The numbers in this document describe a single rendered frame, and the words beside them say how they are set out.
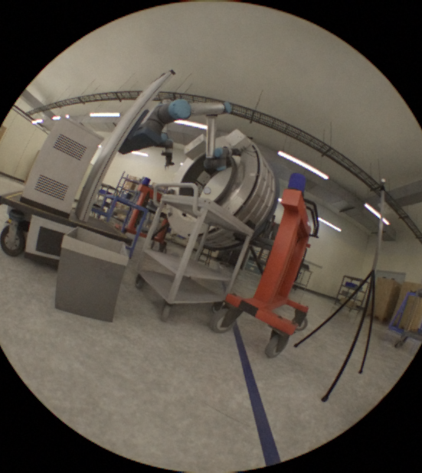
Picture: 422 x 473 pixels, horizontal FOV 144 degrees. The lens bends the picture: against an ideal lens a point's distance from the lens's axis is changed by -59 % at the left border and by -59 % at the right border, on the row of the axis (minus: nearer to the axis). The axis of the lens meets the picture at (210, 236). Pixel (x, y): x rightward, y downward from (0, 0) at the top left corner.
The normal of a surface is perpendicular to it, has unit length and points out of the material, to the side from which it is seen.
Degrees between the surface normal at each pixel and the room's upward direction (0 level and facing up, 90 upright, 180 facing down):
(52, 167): 90
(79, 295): 90
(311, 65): 180
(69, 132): 90
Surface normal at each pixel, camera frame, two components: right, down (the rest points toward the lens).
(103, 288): 0.55, 0.17
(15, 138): 0.94, 0.35
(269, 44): -0.36, 0.93
